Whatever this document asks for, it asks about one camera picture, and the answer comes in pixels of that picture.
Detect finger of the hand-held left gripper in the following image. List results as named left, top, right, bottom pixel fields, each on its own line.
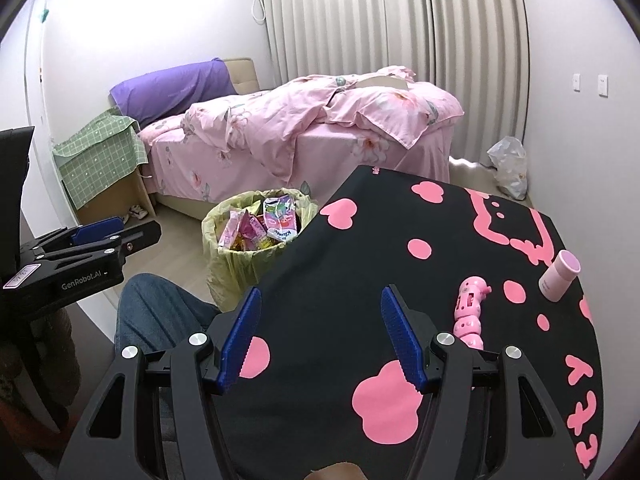
left=22, top=216, right=126, bottom=256
left=35, top=220, right=163, bottom=271

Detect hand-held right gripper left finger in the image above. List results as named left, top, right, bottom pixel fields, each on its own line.
left=57, top=286, right=263, bottom=480

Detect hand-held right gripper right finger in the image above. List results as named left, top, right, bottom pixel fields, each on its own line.
left=380, top=284, right=586, bottom=480

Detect bin with yellow bag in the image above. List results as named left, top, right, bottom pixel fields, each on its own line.
left=201, top=187, right=319, bottom=311

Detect pink snack packet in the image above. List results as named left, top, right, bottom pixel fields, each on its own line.
left=218, top=210, right=268, bottom=251

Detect white purple printed packet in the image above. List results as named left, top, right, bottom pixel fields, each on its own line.
left=262, top=195, right=301, bottom=243

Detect wooden nightstand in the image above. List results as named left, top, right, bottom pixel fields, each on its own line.
left=75, top=167, right=157, bottom=226

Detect green checked cloth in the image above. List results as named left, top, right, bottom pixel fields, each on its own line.
left=52, top=111, right=150, bottom=209

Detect pink caterpillar toy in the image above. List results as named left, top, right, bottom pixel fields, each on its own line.
left=451, top=275, right=493, bottom=353

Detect person's leg in jeans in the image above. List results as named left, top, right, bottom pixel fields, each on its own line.
left=115, top=272, right=221, bottom=361

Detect black pink printed tablecloth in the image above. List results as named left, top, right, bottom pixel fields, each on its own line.
left=210, top=164, right=601, bottom=480

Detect purple pillow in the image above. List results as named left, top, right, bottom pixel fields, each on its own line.
left=109, top=58, right=238, bottom=128

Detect pink plastic cup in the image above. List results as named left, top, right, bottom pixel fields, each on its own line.
left=539, top=249, right=582, bottom=303

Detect beige headboard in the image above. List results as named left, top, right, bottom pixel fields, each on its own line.
left=222, top=57, right=261, bottom=96

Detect bed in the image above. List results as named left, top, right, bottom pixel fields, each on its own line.
left=109, top=57, right=463, bottom=221

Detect white plastic bag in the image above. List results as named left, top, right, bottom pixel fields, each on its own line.
left=486, top=136, right=529, bottom=198

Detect pink floral duvet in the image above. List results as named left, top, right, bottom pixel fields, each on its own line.
left=180, top=65, right=463, bottom=183

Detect white pleated curtain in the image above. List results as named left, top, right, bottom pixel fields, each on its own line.
left=260, top=0, right=531, bottom=171

